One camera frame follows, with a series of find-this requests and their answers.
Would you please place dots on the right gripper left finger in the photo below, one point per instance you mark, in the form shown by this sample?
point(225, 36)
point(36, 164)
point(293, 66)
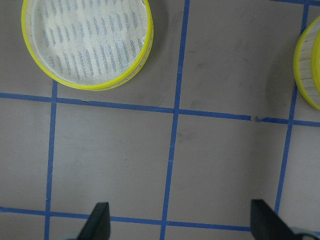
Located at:
point(98, 225)

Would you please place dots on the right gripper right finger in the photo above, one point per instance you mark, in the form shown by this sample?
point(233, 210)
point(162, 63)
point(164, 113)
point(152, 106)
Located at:
point(265, 224)

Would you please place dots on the side yellow bamboo steamer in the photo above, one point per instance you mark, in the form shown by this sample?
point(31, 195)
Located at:
point(306, 64)

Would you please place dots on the centre yellow bamboo steamer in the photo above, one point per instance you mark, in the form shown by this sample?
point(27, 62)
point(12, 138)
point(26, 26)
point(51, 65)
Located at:
point(91, 45)

